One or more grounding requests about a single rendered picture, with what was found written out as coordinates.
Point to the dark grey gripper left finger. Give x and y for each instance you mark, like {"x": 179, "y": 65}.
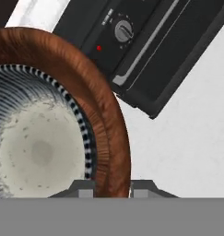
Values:
{"x": 81, "y": 188}

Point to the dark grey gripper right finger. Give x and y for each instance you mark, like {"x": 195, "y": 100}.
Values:
{"x": 147, "y": 188}

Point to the brown bowl with striped inside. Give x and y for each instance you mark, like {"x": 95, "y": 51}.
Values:
{"x": 42, "y": 147}

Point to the black toaster oven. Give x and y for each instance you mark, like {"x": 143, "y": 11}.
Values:
{"x": 165, "y": 52}

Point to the grey toaster oven knob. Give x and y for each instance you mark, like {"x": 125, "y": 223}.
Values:
{"x": 123, "y": 30}

